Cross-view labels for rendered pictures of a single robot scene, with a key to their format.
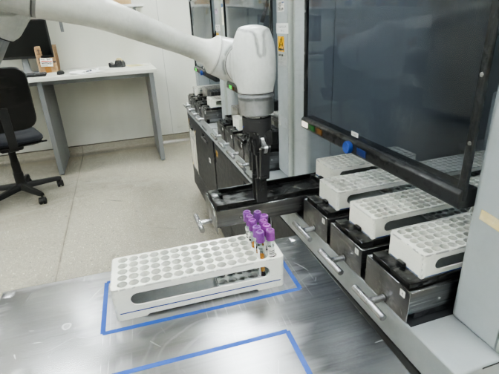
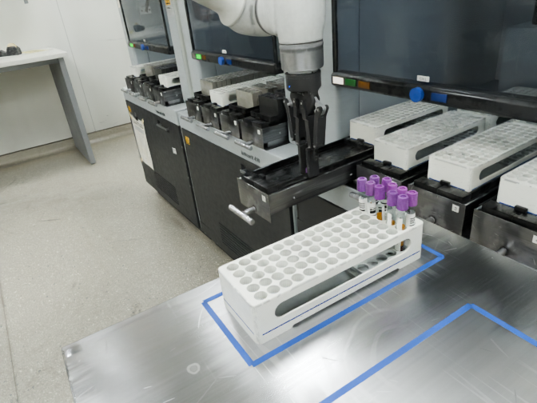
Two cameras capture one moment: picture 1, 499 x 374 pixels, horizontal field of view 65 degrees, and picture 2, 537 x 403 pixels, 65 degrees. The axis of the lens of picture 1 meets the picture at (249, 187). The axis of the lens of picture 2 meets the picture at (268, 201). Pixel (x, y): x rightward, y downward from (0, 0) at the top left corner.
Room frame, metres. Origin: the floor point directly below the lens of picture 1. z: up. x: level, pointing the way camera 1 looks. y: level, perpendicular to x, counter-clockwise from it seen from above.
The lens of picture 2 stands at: (0.13, 0.29, 1.22)
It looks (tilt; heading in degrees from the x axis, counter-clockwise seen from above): 27 degrees down; 346
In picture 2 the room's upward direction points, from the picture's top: 6 degrees counter-clockwise
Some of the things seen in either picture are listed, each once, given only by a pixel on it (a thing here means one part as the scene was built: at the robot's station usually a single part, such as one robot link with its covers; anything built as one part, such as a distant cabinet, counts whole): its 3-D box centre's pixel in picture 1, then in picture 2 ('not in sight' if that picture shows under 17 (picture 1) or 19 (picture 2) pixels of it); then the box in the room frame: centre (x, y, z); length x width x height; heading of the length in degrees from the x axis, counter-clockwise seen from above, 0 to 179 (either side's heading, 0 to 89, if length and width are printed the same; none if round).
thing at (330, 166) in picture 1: (365, 165); (399, 121); (1.14, -0.36, 0.83); 0.30 x 0.10 x 0.06; 107
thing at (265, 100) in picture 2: (269, 136); (270, 105); (1.47, -0.09, 0.85); 0.12 x 0.02 x 0.06; 17
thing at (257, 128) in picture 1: (257, 132); (304, 92); (0.99, -0.03, 1.00); 0.08 x 0.07 x 0.09; 17
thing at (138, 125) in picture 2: (192, 148); (140, 141); (2.73, 0.40, 0.43); 0.27 x 0.02 x 0.36; 17
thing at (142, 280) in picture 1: (198, 271); (325, 261); (0.60, 0.10, 0.85); 0.30 x 0.10 x 0.06; 105
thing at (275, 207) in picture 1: (312, 191); (353, 157); (1.08, -0.19, 0.78); 0.73 x 0.14 x 0.09; 107
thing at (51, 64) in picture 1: (47, 58); not in sight; (3.95, 1.87, 1.02); 0.22 x 0.17 x 0.24; 17
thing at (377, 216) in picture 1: (413, 210); (490, 155); (0.82, -0.39, 0.83); 0.30 x 0.10 x 0.06; 107
